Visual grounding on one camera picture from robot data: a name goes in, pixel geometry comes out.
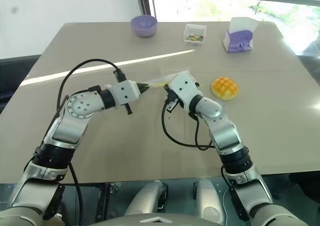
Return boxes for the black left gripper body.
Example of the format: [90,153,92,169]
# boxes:
[113,69,143,116]

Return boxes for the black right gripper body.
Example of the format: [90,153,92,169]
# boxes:
[165,87,185,113]

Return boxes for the clear plastic zip bag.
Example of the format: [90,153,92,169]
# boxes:
[146,69,195,89]

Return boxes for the orange pineapple bun snack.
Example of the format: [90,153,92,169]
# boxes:
[210,76,239,101]

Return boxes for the purple bowl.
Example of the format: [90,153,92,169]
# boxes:
[130,14,158,38]

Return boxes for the clear box of colourful bits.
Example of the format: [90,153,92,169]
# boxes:
[183,23,207,47]

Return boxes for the purple tissue pack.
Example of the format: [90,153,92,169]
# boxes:
[222,16,258,54]

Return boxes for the silver left thigh shell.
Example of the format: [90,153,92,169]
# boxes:
[123,180,169,217]

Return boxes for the silver thigh shell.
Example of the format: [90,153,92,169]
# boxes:
[123,180,169,217]
[193,178,226,224]

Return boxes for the silver right thigh shell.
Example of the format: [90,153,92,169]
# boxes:
[193,178,226,224]

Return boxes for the silver robot torso edge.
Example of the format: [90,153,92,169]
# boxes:
[87,212,226,226]

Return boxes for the green outdoor foliage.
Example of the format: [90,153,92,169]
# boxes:
[247,0,320,34]

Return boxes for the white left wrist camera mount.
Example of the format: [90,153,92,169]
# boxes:
[109,79,141,107]

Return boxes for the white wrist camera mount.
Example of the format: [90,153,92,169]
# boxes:
[166,70,204,110]
[109,79,141,107]

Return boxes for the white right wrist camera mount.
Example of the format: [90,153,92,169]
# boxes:
[166,70,204,110]

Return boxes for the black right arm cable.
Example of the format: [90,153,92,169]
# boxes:
[161,102,217,152]

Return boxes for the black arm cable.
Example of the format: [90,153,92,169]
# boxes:
[161,102,217,152]
[46,58,121,222]

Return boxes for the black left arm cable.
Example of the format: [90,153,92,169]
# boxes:
[46,58,121,222]

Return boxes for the dark window frame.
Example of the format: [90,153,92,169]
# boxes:
[139,0,320,18]

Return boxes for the thin white wire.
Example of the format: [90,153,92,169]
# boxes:
[222,185,230,222]

